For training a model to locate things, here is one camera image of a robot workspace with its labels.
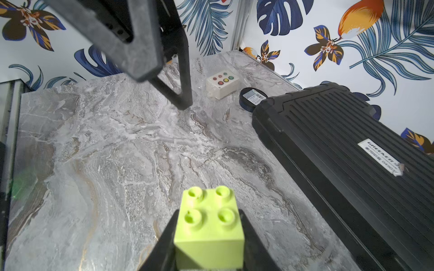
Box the white button control box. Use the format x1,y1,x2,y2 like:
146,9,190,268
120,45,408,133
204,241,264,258
206,70,240,99

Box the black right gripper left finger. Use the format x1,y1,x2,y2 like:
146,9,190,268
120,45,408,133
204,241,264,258
139,210,179,271

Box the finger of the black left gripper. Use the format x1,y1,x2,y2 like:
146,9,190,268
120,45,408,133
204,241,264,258
149,0,194,111
46,1,165,82

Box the lime green lego brick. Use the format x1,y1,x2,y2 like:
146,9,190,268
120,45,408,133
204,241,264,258
174,186,245,270

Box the black plastic tool case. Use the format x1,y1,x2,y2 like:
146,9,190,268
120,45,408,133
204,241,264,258
252,83,434,271

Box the black round tape roll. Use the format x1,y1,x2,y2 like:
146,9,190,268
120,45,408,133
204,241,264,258
238,87,268,112

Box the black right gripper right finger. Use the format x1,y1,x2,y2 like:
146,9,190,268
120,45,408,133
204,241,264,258
238,209,281,271

